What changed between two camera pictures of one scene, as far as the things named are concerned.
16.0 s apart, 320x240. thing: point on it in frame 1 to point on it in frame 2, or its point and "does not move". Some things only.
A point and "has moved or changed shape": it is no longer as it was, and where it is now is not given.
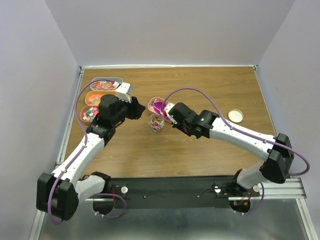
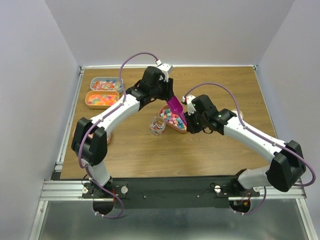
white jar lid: [235, 115] does not move
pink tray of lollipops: [156, 106] to [109, 135]
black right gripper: [178, 126] to [190, 127]
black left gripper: [136, 109] to [168, 92]
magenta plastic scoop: [157, 106] has moved or changed shape
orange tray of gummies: [92, 98] does not move
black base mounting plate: [178, 191] does not move
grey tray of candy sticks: [105, 85] does not move
